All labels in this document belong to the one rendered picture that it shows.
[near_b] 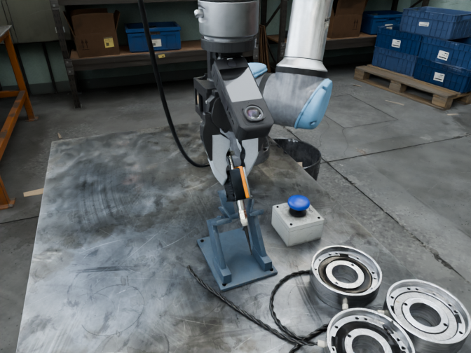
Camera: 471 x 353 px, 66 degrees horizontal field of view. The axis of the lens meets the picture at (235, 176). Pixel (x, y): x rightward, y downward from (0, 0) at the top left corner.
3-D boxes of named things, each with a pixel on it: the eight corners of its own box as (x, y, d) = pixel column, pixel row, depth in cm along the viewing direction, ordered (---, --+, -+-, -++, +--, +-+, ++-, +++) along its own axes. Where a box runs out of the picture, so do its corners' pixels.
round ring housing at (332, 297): (310, 258, 63) (312, 241, 61) (373, 268, 61) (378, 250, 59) (307, 307, 54) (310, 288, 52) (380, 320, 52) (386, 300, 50)
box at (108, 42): (128, 54, 349) (122, 11, 329) (73, 59, 331) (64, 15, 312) (120, 46, 380) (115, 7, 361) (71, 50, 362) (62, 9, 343)
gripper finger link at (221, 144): (214, 170, 60) (219, 117, 55) (227, 188, 55) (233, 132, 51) (195, 171, 59) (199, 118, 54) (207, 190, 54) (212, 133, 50)
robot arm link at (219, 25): (270, 1, 43) (203, 3, 40) (268, 42, 45) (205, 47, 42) (244, -4, 49) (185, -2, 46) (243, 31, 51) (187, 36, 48)
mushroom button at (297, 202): (311, 225, 67) (314, 202, 65) (291, 229, 66) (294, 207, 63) (301, 212, 70) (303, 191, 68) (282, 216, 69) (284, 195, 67)
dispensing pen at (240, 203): (247, 258, 53) (222, 146, 53) (238, 255, 57) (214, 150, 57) (261, 254, 53) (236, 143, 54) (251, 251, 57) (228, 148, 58)
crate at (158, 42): (176, 43, 395) (174, 21, 384) (182, 50, 364) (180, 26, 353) (127, 45, 382) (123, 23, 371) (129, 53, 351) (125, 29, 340)
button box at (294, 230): (321, 238, 68) (324, 217, 65) (287, 247, 66) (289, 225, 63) (301, 213, 74) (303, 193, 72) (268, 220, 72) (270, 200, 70)
